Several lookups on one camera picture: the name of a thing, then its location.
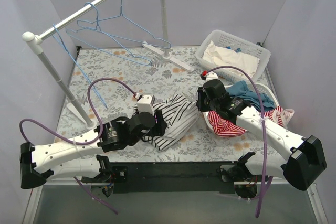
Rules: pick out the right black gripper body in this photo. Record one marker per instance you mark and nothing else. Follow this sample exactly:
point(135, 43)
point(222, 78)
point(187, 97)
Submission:
point(200, 100)

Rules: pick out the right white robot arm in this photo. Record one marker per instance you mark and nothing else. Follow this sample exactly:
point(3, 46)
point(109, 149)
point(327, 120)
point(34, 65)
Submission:
point(302, 159)

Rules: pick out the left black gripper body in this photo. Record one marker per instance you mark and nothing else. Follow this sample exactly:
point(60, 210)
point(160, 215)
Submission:
point(160, 123)

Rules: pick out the white oval laundry basket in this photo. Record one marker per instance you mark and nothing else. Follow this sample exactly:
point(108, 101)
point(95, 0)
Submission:
point(261, 88)

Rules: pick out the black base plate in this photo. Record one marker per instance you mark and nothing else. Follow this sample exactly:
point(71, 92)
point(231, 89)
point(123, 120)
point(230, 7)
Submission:
point(150, 177)

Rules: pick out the white cloth in basket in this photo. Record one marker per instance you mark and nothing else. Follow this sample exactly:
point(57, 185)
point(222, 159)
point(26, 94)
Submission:
point(220, 56)

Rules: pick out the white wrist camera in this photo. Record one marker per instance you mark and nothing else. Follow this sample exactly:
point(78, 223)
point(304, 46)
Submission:
point(208, 76)
point(145, 103)

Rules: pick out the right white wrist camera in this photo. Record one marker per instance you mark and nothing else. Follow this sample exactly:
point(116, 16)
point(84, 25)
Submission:
point(208, 76)

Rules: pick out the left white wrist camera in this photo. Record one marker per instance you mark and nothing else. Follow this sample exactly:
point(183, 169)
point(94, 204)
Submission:
point(145, 103)

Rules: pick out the pink white lace garment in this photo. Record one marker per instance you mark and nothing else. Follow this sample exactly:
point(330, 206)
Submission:
point(287, 112)

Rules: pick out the teal blue garment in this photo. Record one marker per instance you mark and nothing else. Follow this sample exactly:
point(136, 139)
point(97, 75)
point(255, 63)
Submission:
point(241, 90)

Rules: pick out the blue wire hanger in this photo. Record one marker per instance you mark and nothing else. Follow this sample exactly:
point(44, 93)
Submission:
point(136, 24)
point(61, 42)
point(91, 34)

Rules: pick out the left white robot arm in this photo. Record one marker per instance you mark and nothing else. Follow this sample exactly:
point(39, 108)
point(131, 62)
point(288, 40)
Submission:
point(84, 155)

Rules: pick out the black white striped tank top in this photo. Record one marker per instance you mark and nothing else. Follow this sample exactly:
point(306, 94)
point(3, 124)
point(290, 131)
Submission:
point(180, 114)

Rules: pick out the floral table mat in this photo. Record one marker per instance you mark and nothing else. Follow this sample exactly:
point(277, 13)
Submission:
point(119, 78)

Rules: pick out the red white striped garment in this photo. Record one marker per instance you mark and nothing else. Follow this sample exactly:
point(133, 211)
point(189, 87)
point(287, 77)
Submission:
point(225, 128)

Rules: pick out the white rectangular mesh basket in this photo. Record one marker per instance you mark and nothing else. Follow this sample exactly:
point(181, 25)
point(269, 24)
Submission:
point(226, 40)

